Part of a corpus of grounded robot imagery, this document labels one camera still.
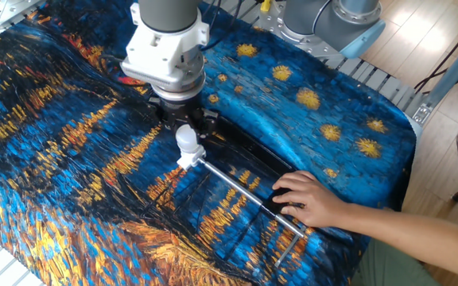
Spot metal lamp stand with socket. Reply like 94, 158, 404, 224
196, 114, 306, 268

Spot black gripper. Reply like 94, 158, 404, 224
148, 97, 219, 139

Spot starry night painting tablecloth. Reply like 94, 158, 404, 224
0, 0, 417, 286

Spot metal corner bracket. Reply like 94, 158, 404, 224
411, 102, 433, 126

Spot white light bulb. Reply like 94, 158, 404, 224
175, 124, 200, 155

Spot white wrist sensor mount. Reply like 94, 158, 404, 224
119, 2, 211, 93

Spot white bulb socket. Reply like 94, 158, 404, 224
176, 145, 208, 171

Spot thin black floor cable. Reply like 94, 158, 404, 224
413, 11, 458, 95

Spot person's right forearm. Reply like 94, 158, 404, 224
340, 201, 458, 282

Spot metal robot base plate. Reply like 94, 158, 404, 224
248, 0, 359, 71

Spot aluminium frame post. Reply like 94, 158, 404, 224
423, 23, 458, 112

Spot green trousers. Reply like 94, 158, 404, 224
350, 233, 444, 286

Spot person's right hand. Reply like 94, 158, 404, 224
271, 170, 351, 230

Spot perforated metal plate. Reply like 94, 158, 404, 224
0, 0, 45, 35

